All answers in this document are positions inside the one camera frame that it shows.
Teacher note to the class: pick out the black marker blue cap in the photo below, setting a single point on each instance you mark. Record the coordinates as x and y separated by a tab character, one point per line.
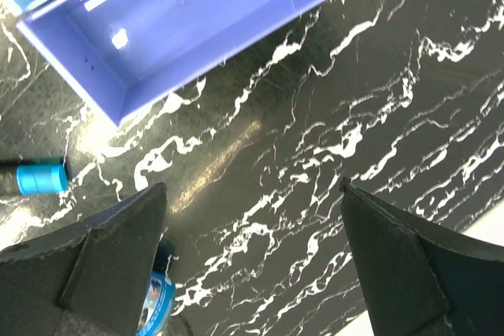
47	175

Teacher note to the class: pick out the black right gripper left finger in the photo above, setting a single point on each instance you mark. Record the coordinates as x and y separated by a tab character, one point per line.
88	278

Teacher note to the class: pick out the purple bin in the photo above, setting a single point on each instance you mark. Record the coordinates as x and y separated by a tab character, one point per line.
121	55

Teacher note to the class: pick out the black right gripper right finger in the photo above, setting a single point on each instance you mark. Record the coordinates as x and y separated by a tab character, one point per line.
417	277

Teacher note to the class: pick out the blue gel jar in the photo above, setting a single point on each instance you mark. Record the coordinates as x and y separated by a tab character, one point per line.
157	306

